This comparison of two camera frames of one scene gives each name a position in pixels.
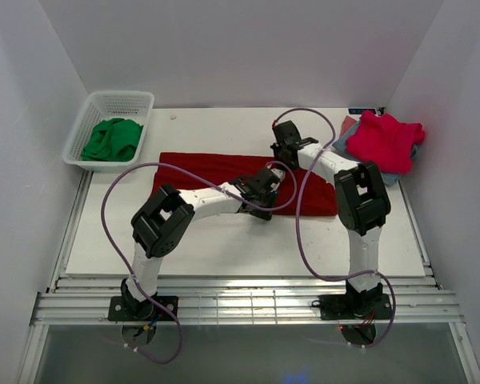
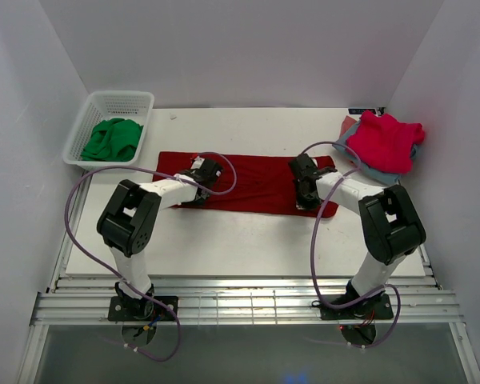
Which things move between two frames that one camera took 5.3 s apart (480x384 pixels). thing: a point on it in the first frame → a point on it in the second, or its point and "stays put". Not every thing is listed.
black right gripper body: (278, 150) → (307, 202)
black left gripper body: (268, 201) → (200, 201)
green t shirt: (113, 140) stays put
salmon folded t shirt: (346, 124) stays put
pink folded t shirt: (385, 142) stays put
